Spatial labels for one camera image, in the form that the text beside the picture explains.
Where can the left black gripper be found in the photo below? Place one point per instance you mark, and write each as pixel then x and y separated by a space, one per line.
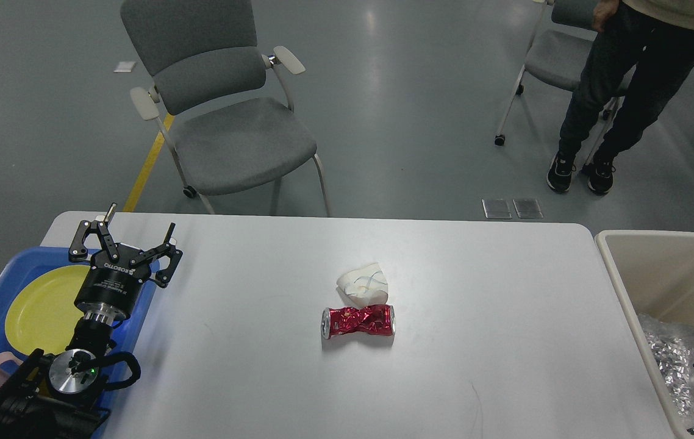
pixel 109 285

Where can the silver foil bag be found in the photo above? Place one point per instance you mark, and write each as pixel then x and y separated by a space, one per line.
pixel 672 345

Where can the yellow plate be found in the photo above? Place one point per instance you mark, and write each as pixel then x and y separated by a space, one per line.
pixel 43 314

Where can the white tissue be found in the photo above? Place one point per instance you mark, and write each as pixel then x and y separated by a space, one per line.
pixel 364 286

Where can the crushed red can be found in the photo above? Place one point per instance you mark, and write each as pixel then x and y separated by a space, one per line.
pixel 378 319

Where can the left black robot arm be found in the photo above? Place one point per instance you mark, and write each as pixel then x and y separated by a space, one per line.
pixel 55 396

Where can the beige plastic bin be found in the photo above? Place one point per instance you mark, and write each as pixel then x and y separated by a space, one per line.
pixel 652 272

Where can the grey office chair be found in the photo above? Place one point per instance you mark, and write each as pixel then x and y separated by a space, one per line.
pixel 195 52

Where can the seated person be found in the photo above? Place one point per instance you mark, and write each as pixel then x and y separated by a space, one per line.
pixel 656 39

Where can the person's wheeled chair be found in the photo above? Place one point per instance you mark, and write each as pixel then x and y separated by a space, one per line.
pixel 554 57

